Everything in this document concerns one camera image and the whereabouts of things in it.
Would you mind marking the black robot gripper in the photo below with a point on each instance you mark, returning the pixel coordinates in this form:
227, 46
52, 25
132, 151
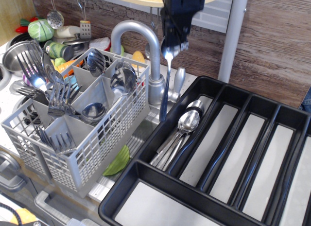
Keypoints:
176, 16

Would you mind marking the small steel spoon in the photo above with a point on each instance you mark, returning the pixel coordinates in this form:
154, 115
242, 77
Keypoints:
164, 102

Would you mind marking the large steel spoon in basket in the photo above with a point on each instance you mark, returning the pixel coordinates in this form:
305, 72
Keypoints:
123, 82

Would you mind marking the steel spoon back compartment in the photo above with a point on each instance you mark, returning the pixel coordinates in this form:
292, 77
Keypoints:
96, 63

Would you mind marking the steel spoon bowl in basket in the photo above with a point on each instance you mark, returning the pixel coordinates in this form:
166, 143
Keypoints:
93, 112

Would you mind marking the black cutlery tray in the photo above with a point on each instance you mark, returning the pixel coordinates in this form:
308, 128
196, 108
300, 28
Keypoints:
247, 164

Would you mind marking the grey plastic cutlery basket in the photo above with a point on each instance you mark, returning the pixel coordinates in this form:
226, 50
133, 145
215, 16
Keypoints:
96, 146

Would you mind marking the yellow toy lemon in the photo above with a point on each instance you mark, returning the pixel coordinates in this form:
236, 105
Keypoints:
138, 56

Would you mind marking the silver toy faucet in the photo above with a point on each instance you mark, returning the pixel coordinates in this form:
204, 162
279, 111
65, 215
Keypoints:
156, 80

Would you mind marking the hanging small steel grater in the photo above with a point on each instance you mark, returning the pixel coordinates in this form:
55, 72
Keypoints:
85, 25

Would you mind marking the orange toy carrot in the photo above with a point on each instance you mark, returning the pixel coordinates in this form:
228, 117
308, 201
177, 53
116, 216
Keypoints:
64, 66

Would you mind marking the green toy can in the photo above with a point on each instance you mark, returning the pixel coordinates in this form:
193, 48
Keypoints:
58, 50

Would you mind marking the hanging steel skimmer ladle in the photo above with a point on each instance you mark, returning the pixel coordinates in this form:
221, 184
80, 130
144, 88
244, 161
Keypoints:
54, 18

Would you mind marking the green toy leaf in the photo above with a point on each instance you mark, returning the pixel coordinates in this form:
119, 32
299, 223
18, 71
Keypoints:
119, 163

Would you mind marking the steel fork middle compartment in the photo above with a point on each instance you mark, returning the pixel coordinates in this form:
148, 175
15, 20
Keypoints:
59, 102

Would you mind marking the steel fork compartment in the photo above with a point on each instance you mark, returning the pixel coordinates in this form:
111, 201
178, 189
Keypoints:
61, 143
59, 102

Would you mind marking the green toy cabbage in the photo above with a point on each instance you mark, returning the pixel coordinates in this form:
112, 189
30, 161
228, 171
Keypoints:
40, 30

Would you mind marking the steel fork tall left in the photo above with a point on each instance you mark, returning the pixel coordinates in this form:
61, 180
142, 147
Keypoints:
31, 70

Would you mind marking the steel fork front compartment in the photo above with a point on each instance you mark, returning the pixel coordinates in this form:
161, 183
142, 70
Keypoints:
61, 143

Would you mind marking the red toy pepper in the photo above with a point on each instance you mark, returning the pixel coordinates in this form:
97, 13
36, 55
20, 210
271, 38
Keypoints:
23, 28

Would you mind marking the steel cooking pot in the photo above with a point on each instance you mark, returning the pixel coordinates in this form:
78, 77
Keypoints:
9, 58

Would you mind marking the white metal post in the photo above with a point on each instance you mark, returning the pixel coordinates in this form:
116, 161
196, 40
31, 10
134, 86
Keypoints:
238, 10

